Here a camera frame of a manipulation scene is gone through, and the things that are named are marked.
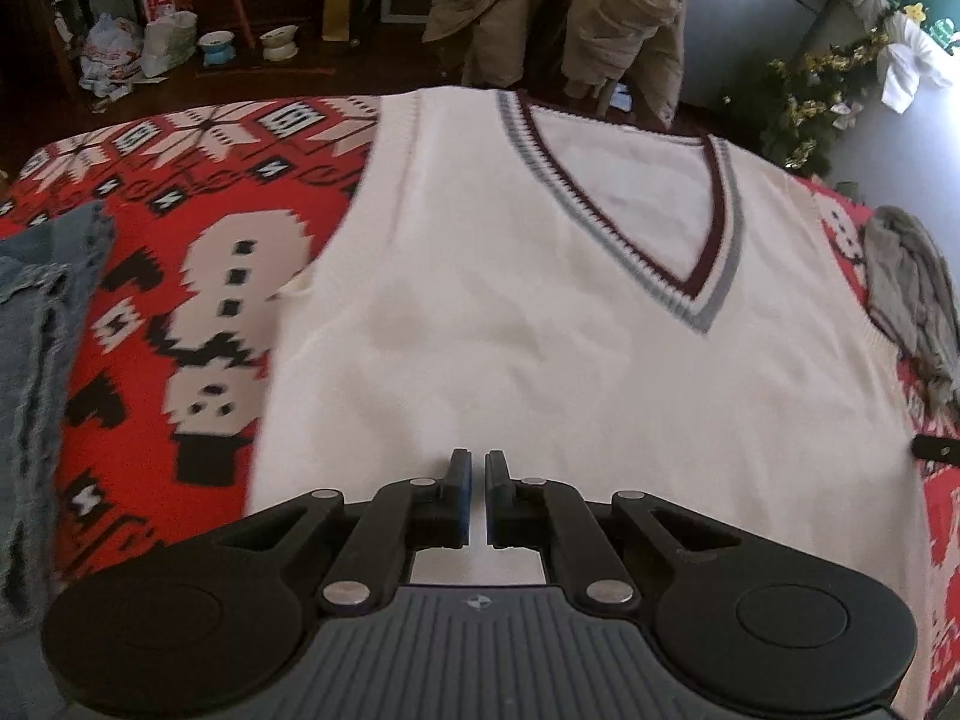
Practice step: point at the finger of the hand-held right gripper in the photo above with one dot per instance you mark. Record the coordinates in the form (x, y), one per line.
(941, 448)

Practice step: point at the white ceramic bowl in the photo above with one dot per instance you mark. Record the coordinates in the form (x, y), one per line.
(277, 43)

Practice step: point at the blue ceramic bowl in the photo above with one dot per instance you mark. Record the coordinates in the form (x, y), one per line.
(215, 49)

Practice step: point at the grey shirt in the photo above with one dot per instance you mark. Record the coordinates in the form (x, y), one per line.
(907, 277)

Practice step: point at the blue jeans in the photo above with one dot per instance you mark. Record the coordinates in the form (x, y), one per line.
(30, 390)

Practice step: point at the small christmas tree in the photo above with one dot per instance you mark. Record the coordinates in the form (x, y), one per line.
(795, 112)

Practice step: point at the cream knit striped vest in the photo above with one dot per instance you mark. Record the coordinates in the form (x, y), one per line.
(487, 277)

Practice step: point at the red printed plastic bag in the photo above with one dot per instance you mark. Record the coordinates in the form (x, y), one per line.
(111, 52)

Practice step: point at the beige puffer jacket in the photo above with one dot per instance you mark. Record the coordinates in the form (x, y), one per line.
(622, 15)

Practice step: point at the white plastic bag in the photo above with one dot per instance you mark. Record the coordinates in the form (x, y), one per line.
(169, 41)

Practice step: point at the grey refrigerator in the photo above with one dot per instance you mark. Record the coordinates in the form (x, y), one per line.
(742, 30)

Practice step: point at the white ribbon bow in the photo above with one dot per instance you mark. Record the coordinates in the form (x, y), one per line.
(911, 67)

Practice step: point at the yellow paper bag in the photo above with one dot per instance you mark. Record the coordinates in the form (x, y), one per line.
(336, 4)

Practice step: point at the red patterned blanket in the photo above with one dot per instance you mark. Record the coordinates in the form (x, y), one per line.
(135, 187)

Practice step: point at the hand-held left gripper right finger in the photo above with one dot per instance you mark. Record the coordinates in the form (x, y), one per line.
(491, 510)

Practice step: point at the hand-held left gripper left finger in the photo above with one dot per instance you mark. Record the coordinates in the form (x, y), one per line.
(465, 510)

